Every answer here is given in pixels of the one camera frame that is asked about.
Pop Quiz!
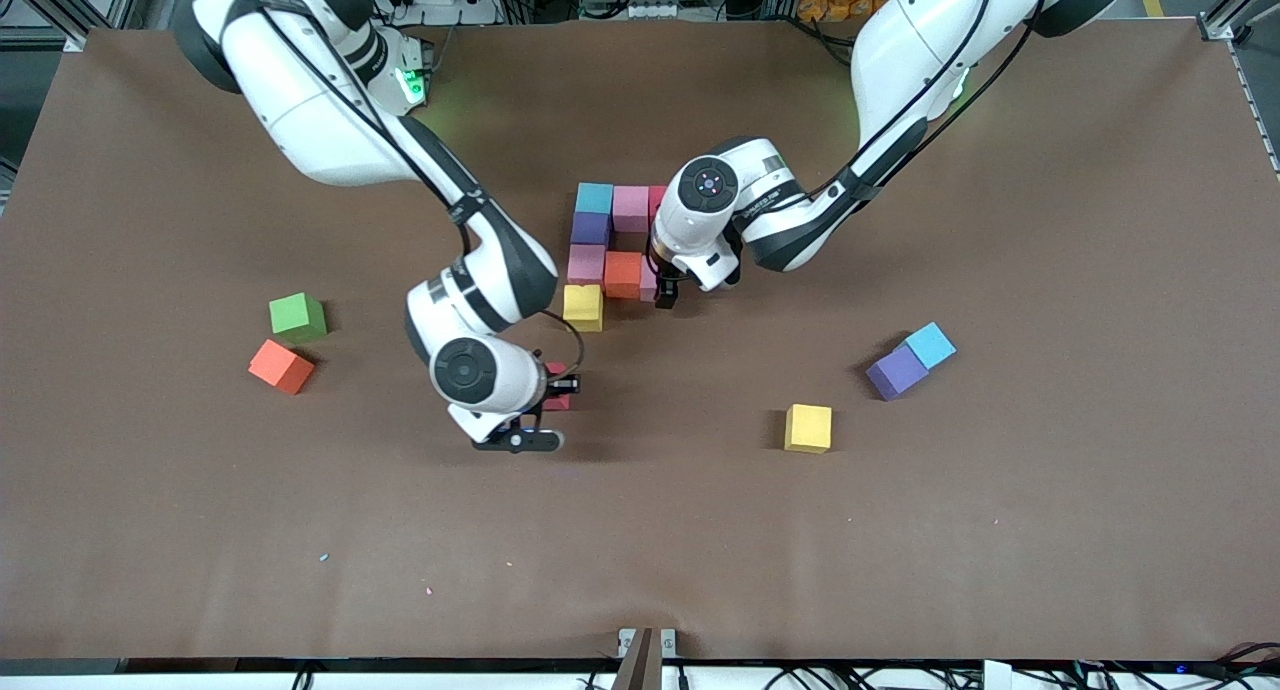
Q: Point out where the orange foam cube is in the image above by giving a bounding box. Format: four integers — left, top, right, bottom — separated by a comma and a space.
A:
248, 339, 315, 396
603, 251, 644, 300

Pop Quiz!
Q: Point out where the yellow foam cube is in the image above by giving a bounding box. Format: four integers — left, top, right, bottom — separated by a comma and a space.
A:
784, 404, 833, 455
562, 284, 604, 333

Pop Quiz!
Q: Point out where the brown table mat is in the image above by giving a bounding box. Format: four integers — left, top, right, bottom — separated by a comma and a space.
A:
0, 20, 1280, 663

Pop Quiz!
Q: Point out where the green foam cube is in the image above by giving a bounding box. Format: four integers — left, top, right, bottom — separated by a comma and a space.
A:
268, 293, 329, 345

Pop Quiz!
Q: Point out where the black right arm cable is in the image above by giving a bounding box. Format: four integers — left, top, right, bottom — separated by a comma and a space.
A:
230, 0, 587, 376

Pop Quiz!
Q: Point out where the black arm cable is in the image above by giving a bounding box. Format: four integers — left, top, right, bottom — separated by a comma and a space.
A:
230, 0, 587, 376
810, 0, 1046, 206

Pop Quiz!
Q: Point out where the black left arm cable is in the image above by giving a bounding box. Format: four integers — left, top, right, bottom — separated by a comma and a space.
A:
810, 0, 1046, 206

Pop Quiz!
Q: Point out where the aluminium frame profile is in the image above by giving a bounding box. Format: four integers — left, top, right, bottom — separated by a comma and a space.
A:
1200, 0, 1280, 43
0, 0, 151, 53

